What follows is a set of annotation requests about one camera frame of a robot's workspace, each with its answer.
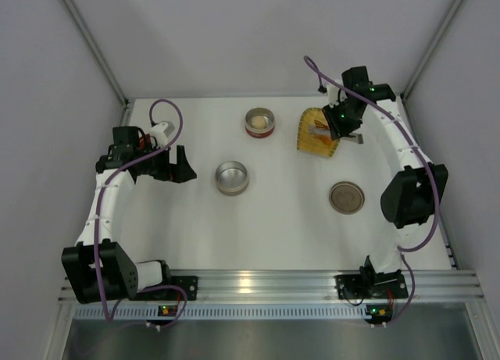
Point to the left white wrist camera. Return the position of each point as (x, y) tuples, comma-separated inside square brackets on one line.
[(161, 133)]

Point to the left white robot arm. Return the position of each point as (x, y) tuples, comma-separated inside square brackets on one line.
[(97, 267)]

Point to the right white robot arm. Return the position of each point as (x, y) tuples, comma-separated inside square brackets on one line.
[(411, 200)]

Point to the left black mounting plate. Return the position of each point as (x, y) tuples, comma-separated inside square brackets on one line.
[(185, 286)]

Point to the aluminium frame post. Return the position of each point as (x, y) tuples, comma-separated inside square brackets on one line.
[(80, 24), (437, 37)]

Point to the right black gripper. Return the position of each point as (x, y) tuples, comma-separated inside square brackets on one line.
[(337, 122)]

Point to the left aluminium frame post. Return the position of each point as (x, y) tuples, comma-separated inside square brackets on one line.
[(80, 24)]

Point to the grey slotted cable duct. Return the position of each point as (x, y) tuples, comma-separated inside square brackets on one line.
[(240, 312)]

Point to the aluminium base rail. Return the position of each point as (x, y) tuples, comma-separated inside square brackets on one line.
[(317, 286)]

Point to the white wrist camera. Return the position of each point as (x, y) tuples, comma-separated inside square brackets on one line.
[(161, 133), (333, 93)]

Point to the right aluminium frame post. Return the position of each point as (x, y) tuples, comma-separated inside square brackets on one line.
[(437, 37)]

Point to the steel food tongs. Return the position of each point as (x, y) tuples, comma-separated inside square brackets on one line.
[(353, 137)]

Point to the orange fried nuggets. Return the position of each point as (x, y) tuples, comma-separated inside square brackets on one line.
[(322, 139)]

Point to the bamboo woven tray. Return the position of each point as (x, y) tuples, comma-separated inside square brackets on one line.
[(306, 142)]

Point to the red steel lunch bowl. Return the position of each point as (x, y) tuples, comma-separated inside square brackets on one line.
[(271, 122)]

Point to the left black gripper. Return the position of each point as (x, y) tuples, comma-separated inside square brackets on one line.
[(172, 163)]

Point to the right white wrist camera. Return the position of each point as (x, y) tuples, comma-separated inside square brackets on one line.
[(333, 93)]

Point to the black mounting plate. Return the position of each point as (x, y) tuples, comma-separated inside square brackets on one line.
[(185, 286), (351, 288)]

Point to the tan steel lunch bowl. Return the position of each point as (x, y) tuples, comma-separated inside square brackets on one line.
[(231, 178)]

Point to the white round bun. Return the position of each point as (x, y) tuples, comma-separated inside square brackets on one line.
[(258, 122)]

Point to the brown round lid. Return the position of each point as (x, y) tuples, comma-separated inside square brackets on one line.
[(346, 197)]

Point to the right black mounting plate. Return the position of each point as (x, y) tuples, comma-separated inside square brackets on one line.
[(351, 288)]

